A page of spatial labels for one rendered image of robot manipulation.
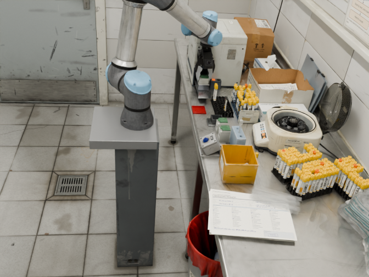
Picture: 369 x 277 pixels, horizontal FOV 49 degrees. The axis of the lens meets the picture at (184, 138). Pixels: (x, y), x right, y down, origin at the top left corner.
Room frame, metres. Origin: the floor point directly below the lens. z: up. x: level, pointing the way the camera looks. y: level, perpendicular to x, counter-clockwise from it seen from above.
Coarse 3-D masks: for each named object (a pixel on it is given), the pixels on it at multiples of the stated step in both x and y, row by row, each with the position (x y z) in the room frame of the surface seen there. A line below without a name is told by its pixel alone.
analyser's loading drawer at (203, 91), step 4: (196, 80) 2.04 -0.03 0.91; (196, 84) 2.00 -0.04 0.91; (200, 88) 1.94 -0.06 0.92; (204, 88) 1.94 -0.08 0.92; (208, 88) 1.94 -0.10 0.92; (200, 92) 1.88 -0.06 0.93; (204, 92) 1.89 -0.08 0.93; (208, 92) 1.89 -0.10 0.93; (200, 96) 1.88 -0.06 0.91; (204, 96) 1.89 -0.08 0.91; (208, 96) 1.89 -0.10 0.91
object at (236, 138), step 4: (232, 128) 1.50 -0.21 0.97; (236, 128) 1.50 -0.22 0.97; (232, 132) 1.49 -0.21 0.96; (236, 132) 1.47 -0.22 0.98; (240, 132) 1.47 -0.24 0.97; (232, 136) 1.48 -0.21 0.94; (236, 136) 1.44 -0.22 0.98; (240, 136) 1.45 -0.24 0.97; (244, 136) 1.44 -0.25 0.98; (232, 140) 1.48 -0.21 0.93; (236, 140) 1.43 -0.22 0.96; (240, 140) 1.42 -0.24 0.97; (244, 140) 1.43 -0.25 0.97; (228, 144) 1.50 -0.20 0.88; (232, 144) 1.47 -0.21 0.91; (236, 144) 1.42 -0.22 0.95; (240, 144) 1.42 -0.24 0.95; (244, 144) 1.43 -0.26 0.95
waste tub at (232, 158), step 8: (224, 152) 1.37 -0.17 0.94; (232, 152) 1.37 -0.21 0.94; (240, 152) 1.38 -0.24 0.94; (248, 152) 1.38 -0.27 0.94; (224, 160) 1.26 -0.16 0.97; (232, 160) 1.37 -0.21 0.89; (240, 160) 1.38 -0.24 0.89; (248, 160) 1.38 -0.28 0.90; (256, 160) 1.28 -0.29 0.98; (224, 168) 1.25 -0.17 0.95; (232, 168) 1.24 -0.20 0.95; (240, 168) 1.25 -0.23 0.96; (248, 168) 1.25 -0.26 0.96; (256, 168) 1.25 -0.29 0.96; (224, 176) 1.24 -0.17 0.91; (232, 176) 1.25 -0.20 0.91; (240, 176) 1.25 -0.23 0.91; (248, 176) 1.25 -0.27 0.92
